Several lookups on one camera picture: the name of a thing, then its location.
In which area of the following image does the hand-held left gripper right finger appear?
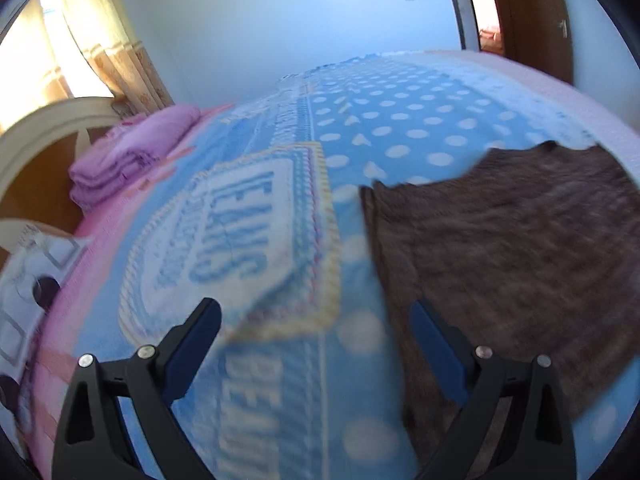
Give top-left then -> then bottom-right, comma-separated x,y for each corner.
409,300 -> 578,480

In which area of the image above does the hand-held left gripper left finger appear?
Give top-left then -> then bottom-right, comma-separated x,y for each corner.
51,297 -> 222,480

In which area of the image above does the brown knit sweater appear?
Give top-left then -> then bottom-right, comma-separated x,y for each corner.
359,141 -> 640,467

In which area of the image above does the patterned white pillow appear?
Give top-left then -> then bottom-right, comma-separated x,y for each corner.
0,225 -> 94,457

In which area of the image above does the folded pink blanket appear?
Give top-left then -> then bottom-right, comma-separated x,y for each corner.
68,105 -> 202,212

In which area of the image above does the blue dotted printed blanket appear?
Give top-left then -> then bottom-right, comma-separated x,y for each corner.
30,52 -> 628,480

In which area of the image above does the cream and wood headboard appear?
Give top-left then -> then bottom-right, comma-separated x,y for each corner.
0,97 -> 132,252

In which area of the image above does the yellow patterned curtain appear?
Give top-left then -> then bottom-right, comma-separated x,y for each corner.
55,0 -> 174,117
0,0 -> 72,132

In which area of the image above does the brown wooden door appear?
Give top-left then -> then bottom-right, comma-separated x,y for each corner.
485,0 -> 575,84

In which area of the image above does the brown door frame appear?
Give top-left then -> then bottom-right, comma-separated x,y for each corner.
440,0 -> 484,52

